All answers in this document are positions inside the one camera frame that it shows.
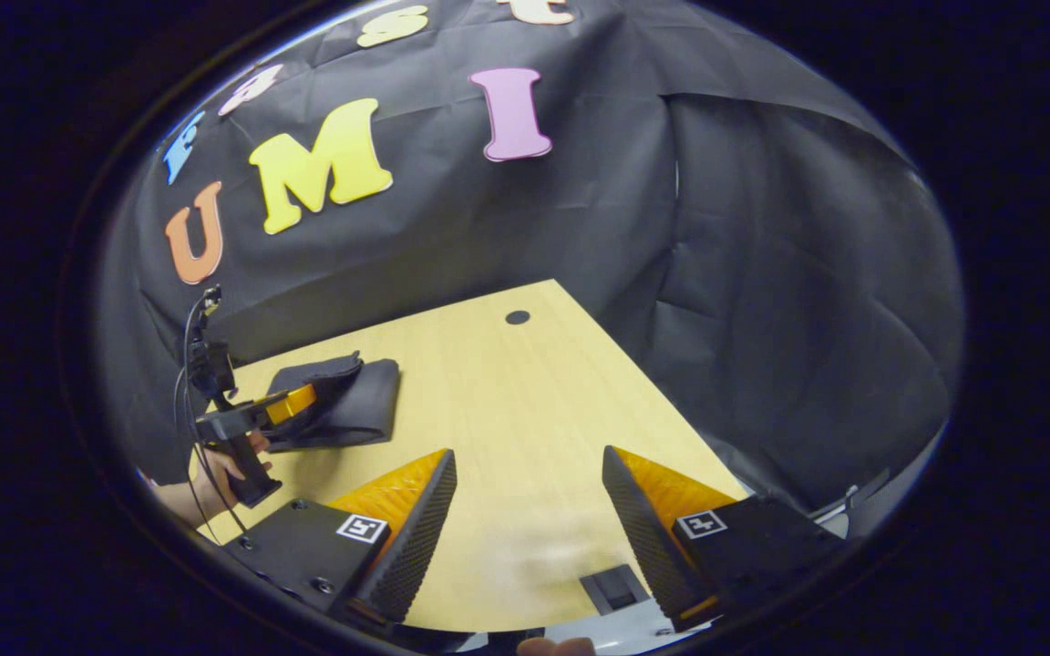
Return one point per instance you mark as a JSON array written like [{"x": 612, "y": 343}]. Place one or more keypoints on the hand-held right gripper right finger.
[{"x": 639, "y": 538}]

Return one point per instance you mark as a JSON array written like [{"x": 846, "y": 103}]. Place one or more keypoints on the black backdrop cloth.
[{"x": 534, "y": 219}]

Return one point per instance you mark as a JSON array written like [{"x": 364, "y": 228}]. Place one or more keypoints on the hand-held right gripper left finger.
[{"x": 416, "y": 547}]

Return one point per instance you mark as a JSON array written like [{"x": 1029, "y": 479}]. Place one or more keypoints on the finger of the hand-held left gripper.
[{"x": 293, "y": 405}]

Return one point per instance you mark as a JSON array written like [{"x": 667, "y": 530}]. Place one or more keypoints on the black rectangular box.
[{"x": 614, "y": 588}]

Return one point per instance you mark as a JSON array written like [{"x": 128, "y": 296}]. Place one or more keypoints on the dark grey jeans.
[{"x": 361, "y": 401}]

